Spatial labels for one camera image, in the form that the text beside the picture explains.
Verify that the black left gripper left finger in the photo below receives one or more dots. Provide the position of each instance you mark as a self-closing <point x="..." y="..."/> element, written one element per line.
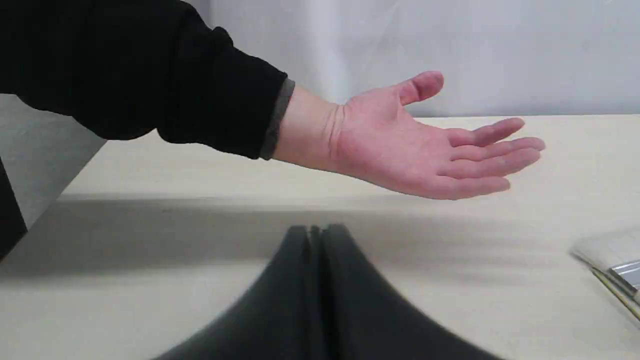
<point x="269" y="321"/>

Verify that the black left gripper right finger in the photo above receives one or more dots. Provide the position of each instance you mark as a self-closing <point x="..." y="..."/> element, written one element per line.
<point x="361" y="316"/>

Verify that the forearm in black sleeve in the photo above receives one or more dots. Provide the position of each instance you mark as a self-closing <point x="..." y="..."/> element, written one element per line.
<point x="125" y="68"/>

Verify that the person's bare hand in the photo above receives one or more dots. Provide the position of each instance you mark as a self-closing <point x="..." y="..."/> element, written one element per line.
<point x="375" y="139"/>

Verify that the wide wooden paint brush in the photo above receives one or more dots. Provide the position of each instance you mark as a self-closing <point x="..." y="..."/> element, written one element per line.
<point x="614" y="259"/>

